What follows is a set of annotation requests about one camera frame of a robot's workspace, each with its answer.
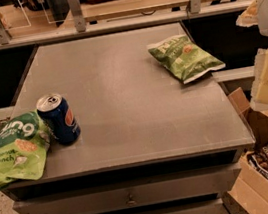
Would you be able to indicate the blue pepsi can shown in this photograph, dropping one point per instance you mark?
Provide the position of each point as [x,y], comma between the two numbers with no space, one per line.
[56,113]

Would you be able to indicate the green chip bag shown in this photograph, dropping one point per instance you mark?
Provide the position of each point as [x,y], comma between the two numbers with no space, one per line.
[185,60]

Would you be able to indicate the upper grey drawer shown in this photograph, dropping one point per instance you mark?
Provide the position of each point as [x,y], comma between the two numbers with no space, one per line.
[152,190]

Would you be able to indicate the green coconut crunch snack bag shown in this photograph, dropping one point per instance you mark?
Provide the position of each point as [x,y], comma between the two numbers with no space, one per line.
[24,142]

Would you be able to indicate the middle metal bracket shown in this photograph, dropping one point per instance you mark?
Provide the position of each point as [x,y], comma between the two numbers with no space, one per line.
[77,15]

